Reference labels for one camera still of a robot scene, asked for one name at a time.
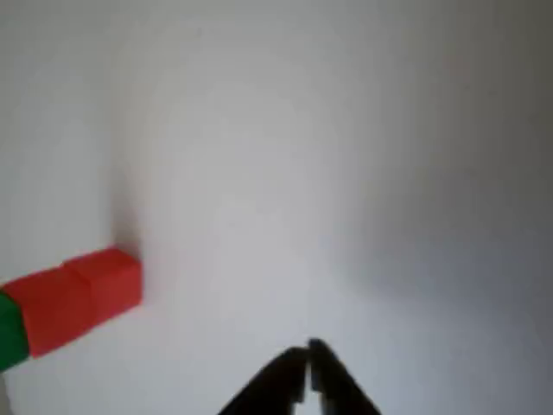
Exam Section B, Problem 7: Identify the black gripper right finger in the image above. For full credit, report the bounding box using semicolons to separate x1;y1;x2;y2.
307;337;385;415

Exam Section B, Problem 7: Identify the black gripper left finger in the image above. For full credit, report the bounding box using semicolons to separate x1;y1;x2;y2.
217;345;311;415

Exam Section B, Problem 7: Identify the green cube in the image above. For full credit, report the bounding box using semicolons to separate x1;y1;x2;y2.
0;290;32;375

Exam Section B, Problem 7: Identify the red block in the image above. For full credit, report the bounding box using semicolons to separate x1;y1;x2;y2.
0;264;95;360
62;246;143;333

